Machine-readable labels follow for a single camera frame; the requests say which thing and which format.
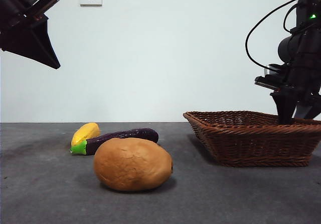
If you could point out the brown wicker basket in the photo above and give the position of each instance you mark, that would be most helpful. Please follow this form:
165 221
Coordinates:
250 146

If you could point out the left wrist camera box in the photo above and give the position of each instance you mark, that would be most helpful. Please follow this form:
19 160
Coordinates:
43 4

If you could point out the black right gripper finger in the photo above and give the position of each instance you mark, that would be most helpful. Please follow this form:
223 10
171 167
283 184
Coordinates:
307 111
286 108

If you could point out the brown potato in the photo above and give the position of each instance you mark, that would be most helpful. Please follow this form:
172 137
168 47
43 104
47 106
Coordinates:
130 163

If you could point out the yellow corn cob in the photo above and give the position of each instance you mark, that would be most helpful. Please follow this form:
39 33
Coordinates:
85 132

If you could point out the purple eggplant with green stem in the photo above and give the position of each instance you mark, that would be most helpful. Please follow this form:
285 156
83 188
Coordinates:
113 137

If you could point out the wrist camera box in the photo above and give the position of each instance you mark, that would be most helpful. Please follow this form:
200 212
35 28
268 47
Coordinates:
43 4
268 81

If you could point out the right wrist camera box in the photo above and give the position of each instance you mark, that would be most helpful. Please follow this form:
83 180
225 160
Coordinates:
268 81

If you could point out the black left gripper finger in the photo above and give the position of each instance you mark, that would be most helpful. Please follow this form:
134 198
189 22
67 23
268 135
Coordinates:
30 45

